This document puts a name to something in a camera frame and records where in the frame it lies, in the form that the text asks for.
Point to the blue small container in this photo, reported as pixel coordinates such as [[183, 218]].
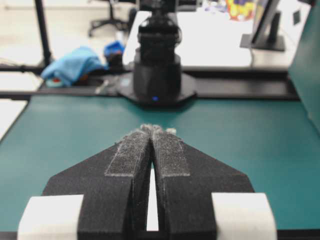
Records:
[[114, 50]]

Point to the black computer monitor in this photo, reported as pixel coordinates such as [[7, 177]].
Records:
[[266, 21]]

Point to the colourful bag on desk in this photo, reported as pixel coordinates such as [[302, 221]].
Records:
[[240, 10]]

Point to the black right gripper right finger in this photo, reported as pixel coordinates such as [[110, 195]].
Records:
[[202, 198]]

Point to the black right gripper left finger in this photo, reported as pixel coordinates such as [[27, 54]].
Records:
[[104, 197]]

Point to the black aluminium frame rail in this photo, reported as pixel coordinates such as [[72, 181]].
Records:
[[243, 84]]

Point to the blue crumpled cloth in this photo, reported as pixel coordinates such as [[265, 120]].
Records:
[[68, 69]]

